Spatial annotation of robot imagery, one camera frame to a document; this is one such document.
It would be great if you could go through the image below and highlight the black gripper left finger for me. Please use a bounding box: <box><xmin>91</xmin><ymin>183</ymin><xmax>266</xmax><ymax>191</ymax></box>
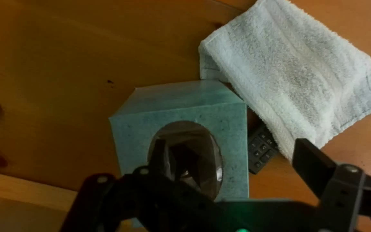
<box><xmin>59</xmin><ymin>135</ymin><xmax>221</xmax><ymax>232</ymax></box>

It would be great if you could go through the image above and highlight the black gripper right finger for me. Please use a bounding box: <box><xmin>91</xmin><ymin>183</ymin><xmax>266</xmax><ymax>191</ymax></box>
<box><xmin>291</xmin><ymin>137</ymin><xmax>371</xmax><ymax>232</ymax></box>

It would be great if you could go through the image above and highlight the blue box with oval hole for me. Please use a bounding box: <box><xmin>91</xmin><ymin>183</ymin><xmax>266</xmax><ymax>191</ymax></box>
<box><xmin>108</xmin><ymin>79</ymin><xmax>251</xmax><ymax>229</ymax></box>

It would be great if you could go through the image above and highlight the white terry cloth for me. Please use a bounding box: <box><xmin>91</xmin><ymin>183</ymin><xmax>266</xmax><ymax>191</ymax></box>
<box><xmin>197</xmin><ymin>0</ymin><xmax>371</xmax><ymax>162</ymax></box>

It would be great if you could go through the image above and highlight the black remote control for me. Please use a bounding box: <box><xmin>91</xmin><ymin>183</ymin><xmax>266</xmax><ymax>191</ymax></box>
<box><xmin>247</xmin><ymin>121</ymin><xmax>280</xmax><ymax>175</ymax></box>

